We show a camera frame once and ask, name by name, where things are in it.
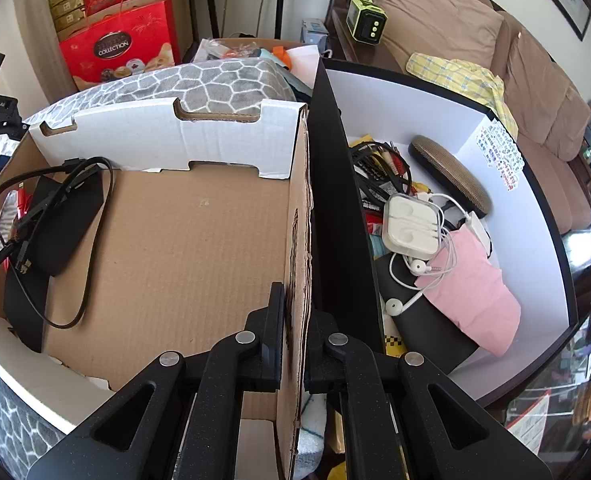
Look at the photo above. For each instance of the red tie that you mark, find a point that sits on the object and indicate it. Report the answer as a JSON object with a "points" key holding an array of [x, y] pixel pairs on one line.
{"points": [[21, 202]]}

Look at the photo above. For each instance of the white cardboard tray box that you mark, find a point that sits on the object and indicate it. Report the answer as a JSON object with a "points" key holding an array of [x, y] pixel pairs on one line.
{"points": [[185, 250]]}

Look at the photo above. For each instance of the large red gift box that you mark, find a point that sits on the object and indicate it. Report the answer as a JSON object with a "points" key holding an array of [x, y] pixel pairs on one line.
{"points": [[145, 30]]}

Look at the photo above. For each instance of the oval woven black object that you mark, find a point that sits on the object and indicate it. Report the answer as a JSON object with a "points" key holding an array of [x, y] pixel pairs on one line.
{"points": [[450, 170]]}

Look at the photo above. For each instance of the white earphone case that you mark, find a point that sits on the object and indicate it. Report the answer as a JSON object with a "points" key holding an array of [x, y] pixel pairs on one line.
{"points": [[410, 225]]}

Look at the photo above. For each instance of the white storage bin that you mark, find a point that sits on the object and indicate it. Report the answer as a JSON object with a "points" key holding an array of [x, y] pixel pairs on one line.
{"points": [[540, 240]]}

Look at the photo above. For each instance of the grey and white patterned blanket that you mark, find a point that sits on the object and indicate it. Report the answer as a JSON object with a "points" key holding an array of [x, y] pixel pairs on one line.
{"points": [[215, 80]]}

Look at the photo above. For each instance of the green and black device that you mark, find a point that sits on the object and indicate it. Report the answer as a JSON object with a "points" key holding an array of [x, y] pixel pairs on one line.
{"points": [[365, 22]]}

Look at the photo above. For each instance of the white paper bag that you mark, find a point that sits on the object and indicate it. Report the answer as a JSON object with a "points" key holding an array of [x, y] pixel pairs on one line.
{"points": [[303, 62]]}

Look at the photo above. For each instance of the cluttered cardboard carton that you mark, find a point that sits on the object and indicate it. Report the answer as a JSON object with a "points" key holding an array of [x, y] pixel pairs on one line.
{"points": [[235, 52]]}

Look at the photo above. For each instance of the large brown sofa cushion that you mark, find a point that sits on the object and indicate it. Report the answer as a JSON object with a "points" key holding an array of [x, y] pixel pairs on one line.
{"points": [[435, 10]]}

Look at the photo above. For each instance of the black case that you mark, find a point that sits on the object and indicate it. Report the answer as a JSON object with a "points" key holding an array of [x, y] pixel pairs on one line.
{"points": [[425, 340]]}

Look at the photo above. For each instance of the black pouch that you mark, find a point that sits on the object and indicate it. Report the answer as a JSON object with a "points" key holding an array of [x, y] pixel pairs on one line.
{"points": [[70, 220]]}

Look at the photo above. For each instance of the glass coffee table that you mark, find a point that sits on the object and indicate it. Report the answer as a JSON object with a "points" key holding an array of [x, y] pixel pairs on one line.
{"points": [[590, 270]]}

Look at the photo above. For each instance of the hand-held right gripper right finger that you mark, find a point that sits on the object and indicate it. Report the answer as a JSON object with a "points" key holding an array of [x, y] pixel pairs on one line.
{"points": [[320, 350]]}

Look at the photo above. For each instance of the brown sofa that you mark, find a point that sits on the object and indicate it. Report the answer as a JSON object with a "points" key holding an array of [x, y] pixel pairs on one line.
{"points": [[550, 125]]}

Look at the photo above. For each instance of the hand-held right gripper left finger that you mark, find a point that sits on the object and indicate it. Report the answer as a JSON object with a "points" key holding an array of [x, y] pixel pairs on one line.
{"points": [[270, 340]]}

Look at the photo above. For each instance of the blue grey box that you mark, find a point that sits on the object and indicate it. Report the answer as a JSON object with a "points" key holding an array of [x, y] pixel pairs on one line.
{"points": [[313, 30]]}

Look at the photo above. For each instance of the yellow plaid cloth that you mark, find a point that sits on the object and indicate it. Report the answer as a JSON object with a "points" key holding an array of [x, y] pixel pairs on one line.
{"points": [[455, 72]]}

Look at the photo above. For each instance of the pink bag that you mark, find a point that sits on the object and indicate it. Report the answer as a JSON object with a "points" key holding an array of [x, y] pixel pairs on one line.
{"points": [[475, 285]]}

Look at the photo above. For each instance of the white earphones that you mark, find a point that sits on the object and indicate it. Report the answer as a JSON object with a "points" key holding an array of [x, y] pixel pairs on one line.
{"points": [[418, 266]]}

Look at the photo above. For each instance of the brown cardboard carton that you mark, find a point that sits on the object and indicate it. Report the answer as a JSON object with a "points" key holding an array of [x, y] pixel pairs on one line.
{"points": [[183, 10]]}

